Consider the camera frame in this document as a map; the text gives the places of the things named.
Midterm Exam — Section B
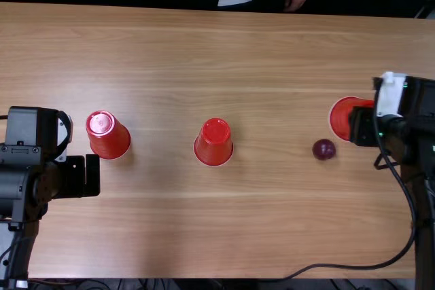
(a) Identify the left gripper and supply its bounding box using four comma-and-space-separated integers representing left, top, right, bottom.
47, 153, 101, 200

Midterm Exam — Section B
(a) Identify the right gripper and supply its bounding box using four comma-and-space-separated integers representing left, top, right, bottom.
349, 105, 407, 149

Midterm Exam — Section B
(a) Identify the red cup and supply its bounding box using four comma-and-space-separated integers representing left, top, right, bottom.
193, 117, 234, 168
328, 96, 377, 142
85, 109, 132, 160

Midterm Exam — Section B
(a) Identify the dark purple ball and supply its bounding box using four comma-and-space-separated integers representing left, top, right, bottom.
311, 138, 338, 162

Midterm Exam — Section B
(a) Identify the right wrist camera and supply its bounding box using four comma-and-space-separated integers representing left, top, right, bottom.
372, 71, 408, 118

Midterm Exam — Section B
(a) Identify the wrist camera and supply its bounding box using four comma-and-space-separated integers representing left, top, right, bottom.
55, 112, 74, 163
372, 71, 408, 118

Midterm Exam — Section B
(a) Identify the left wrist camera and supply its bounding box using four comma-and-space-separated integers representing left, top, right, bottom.
55, 112, 74, 163

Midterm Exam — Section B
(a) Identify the black cable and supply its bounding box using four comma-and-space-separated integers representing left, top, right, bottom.
281, 109, 421, 280

